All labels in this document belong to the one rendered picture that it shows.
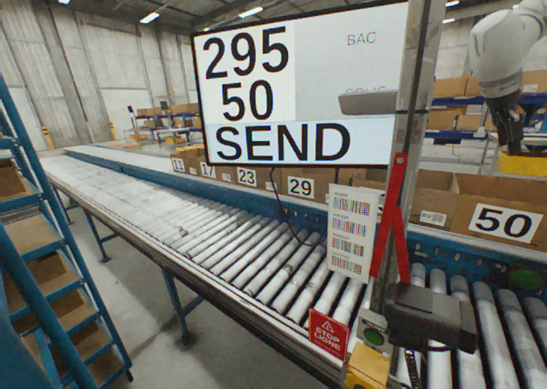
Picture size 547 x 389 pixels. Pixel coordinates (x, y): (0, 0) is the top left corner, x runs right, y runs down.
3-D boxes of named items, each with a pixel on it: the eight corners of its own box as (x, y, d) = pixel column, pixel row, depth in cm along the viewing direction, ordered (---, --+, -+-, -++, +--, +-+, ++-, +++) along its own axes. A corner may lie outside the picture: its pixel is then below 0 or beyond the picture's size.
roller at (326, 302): (297, 336, 65) (301, 327, 63) (349, 247, 105) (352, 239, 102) (311, 348, 63) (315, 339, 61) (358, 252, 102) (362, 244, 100)
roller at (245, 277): (236, 298, 80) (227, 293, 83) (301, 232, 120) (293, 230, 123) (234, 288, 79) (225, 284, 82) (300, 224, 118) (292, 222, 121)
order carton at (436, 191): (349, 210, 104) (351, 178, 98) (364, 191, 126) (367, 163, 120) (449, 233, 82) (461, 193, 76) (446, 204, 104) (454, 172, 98)
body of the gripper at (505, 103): (478, 92, 67) (483, 115, 71) (492, 102, 61) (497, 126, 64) (509, 78, 63) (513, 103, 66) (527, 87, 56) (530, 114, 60)
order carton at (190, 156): (173, 172, 192) (168, 153, 186) (200, 164, 214) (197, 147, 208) (200, 178, 170) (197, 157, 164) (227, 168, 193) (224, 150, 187)
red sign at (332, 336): (308, 341, 56) (308, 307, 52) (309, 338, 57) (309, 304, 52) (371, 380, 47) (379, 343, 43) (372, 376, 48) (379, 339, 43)
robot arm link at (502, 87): (485, 87, 58) (489, 104, 61) (531, 67, 53) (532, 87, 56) (471, 78, 65) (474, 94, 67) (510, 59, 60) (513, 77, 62)
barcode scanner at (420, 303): (473, 387, 29) (481, 332, 26) (382, 348, 36) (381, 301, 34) (467, 345, 34) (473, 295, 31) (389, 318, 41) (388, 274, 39)
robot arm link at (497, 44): (509, 82, 54) (544, 50, 54) (502, 23, 47) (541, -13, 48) (465, 86, 64) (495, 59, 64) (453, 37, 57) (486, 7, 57)
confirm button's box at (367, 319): (354, 339, 44) (357, 316, 41) (358, 327, 46) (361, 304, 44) (390, 358, 40) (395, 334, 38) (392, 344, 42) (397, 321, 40)
